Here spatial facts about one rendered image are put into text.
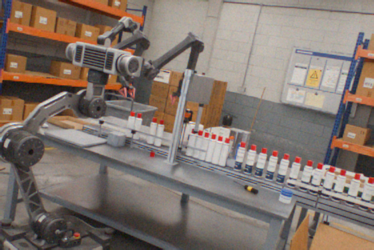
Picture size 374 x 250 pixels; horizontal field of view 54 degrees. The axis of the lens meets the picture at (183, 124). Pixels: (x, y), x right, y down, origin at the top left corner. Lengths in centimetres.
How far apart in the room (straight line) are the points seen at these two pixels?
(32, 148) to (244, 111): 561
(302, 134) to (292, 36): 180
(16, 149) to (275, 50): 577
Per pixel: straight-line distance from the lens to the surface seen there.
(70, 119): 344
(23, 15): 605
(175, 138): 256
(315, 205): 248
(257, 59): 733
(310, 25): 710
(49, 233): 252
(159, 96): 653
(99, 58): 238
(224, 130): 319
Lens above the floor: 151
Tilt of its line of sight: 9 degrees down
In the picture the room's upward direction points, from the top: 12 degrees clockwise
